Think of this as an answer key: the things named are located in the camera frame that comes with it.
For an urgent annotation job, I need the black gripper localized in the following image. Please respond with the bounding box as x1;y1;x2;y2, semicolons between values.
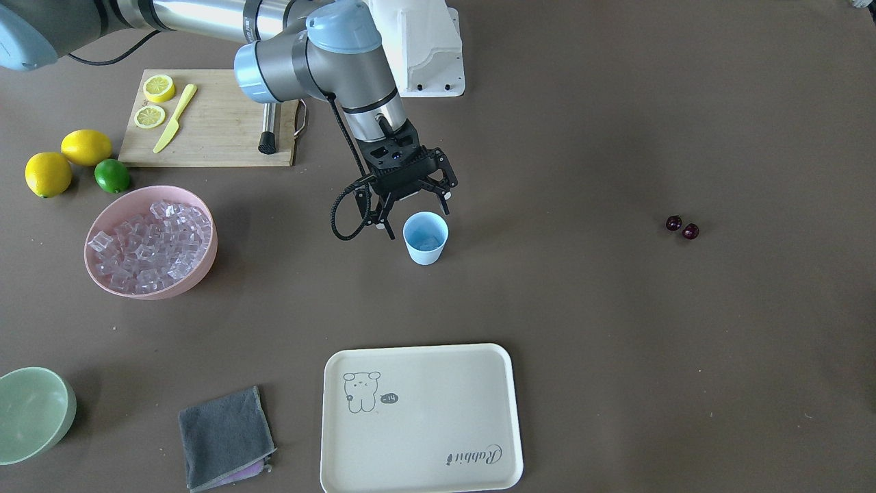
357;122;458;240

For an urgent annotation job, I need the dark red cherry pair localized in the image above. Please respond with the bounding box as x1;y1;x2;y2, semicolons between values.
665;215;701;240

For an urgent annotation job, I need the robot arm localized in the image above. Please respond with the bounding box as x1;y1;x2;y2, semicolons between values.
2;1;458;234

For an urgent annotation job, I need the light blue plastic cup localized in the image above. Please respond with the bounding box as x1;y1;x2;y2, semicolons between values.
403;212;450;266

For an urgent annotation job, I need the pile of ice cubes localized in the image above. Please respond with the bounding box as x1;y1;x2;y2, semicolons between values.
86;200;215;296

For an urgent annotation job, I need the steel muddler black tip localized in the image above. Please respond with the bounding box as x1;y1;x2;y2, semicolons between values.
257;103;281;154

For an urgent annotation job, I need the wooden cutting board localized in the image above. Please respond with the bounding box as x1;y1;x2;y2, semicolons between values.
118;69;307;168

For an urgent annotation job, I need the cream rabbit tray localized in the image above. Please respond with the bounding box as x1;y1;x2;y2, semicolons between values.
320;343;524;492

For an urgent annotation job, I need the yellow plastic knife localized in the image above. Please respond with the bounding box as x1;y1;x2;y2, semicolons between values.
151;84;198;153

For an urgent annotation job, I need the pink bowl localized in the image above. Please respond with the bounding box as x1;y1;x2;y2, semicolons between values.
83;186;217;300

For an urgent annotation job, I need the upper lemon slice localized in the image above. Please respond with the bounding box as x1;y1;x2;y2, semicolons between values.
142;74;176;103

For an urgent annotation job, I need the lower lemon half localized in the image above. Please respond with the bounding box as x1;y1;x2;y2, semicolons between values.
133;104;166;130

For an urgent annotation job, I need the green lime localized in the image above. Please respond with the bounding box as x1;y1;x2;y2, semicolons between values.
94;158;131;194

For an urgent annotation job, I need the grey folded cloth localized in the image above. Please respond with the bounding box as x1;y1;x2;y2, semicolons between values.
178;386;276;492

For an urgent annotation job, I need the whole yellow lemon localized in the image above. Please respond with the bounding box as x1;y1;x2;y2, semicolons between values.
60;129;113;166

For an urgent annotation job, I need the mint green bowl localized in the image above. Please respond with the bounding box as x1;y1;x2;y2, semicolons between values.
1;367;77;466

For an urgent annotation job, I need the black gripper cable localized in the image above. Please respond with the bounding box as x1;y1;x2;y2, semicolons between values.
327;96;377;242

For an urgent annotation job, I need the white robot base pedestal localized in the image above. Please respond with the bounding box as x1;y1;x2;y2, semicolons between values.
366;1;466;98

